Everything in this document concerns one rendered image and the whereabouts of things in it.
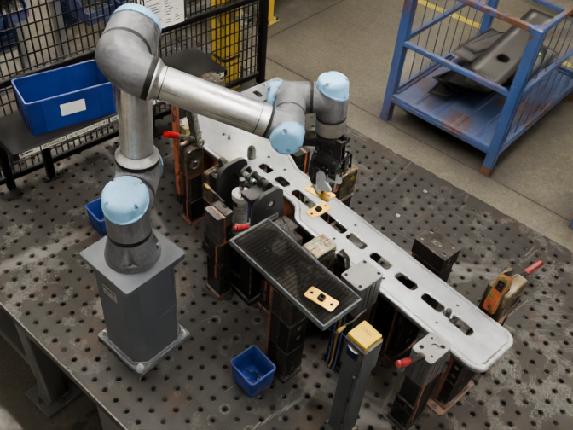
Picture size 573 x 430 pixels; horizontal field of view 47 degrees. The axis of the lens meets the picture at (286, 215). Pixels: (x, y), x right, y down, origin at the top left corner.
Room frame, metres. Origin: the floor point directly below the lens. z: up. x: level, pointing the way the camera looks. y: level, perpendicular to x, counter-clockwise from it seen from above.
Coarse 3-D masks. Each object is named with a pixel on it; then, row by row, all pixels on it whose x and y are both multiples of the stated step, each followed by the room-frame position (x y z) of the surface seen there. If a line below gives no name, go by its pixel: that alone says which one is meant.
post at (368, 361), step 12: (348, 336) 0.95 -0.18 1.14; (360, 348) 0.92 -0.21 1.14; (372, 348) 0.92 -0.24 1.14; (348, 360) 0.93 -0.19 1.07; (360, 360) 0.91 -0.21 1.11; (372, 360) 0.93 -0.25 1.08; (348, 372) 0.93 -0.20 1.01; (360, 372) 0.90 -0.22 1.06; (348, 384) 0.92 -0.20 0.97; (360, 384) 0.92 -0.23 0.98; (336, 396) 0.94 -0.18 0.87; (348, 396) 0.91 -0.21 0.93; (360, 396) 0.93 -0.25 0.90; (336, 408) 0.93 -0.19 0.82; (348, 408) 0.91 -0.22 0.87; (336, 420) 0.93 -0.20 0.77; (348, 420) 0.91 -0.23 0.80
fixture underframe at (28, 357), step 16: (0, 320) 1.51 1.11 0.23; (16, 336) 1.45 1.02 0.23; (32, 352) 1.29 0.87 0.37; (32, 368) 1.32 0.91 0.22; (48, 368) 1.31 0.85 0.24; (48, 384) 1.30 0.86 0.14; (64, 384) 1.38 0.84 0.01; (32, 400) 1.30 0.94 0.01; (48, 400) 1.29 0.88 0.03; (64, 400) 1.30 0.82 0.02; (48, 416) 1.23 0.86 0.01
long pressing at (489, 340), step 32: (224, 128) 1.91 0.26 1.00; (256, 160) 1.75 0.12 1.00; (288, 160) 1.76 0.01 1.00; (288, 192) 1.60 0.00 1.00; (320, 224) 1.47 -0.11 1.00; (352, 224) 1.48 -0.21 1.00; (352, 256) 1.34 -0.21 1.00; (384, 256) 1.36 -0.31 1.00; (384, 288) 1.23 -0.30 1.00; (416, 288) 1.24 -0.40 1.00; (448, 288) 1.25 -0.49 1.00; (416, 320) 1.12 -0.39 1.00; (448, 320) 1.14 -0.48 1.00; (480, 320) 1.15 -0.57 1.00; (480, 352) 1.04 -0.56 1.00
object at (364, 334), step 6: (360, 324) 0.97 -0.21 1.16; (366, 324) 0.98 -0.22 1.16; (354, 330) 0.95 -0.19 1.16; (360, 330) 0.96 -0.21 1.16; (366, 330) 0.96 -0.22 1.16; (372, 330) 0.96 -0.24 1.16; (354, 336) 0.94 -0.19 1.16; (360, 336) 0.94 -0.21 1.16; (366, 336) 0.94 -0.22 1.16; (372, 336) 0.94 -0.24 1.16; (378, 336) 0.94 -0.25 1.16; (360, 342) 0.92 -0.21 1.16; (366, 342) 0.92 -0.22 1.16; (372, 342) 0.92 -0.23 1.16; (366, 348) 0.91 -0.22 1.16
